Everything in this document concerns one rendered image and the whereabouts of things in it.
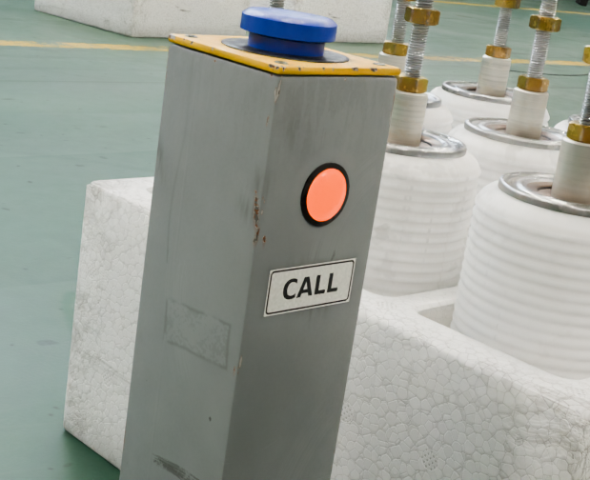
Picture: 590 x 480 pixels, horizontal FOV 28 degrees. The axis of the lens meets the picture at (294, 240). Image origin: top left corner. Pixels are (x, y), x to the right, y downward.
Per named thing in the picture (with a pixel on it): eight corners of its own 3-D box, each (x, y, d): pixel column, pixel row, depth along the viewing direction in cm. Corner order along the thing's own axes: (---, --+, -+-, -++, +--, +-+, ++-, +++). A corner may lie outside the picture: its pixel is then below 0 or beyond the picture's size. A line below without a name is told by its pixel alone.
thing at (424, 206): (254, 440, 70) (298, 139, 65) (295, 384, 79) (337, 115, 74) (415, 481, 68) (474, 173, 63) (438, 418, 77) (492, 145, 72)
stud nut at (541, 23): (529, 29, 74) (531, 14, 74) (527, 26, 75) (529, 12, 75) (560, 33, 74) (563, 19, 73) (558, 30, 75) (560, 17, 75)
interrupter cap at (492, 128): (479, 146, 72) (481, 134, 72) (451, 121, 80) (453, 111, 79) (598, 160, 73) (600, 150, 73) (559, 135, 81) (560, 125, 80)
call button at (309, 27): (350, 71, 50) (358, 23, 49) (280, 71, 47) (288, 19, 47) (286, 53, 53) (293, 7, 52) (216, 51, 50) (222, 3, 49)
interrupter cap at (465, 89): (526, 97, 96) (528, 89, 96) (547, 114, 89) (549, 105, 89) (434, 85, 96) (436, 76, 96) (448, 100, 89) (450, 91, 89)
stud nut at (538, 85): (517, 89, 75) (519, 75, 75) (515, 85, 77) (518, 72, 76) (548, 93, 75) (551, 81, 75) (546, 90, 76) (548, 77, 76)
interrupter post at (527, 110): (508, 142, 75) (518, 90, 74) (498, 134, 78) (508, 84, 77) (545, 147, 76) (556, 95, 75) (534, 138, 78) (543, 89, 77)
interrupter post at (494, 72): (501, 98, 94) (509, 56, 93) (507, 104, 92) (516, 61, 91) (471, 94, 94) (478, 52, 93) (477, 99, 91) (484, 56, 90)
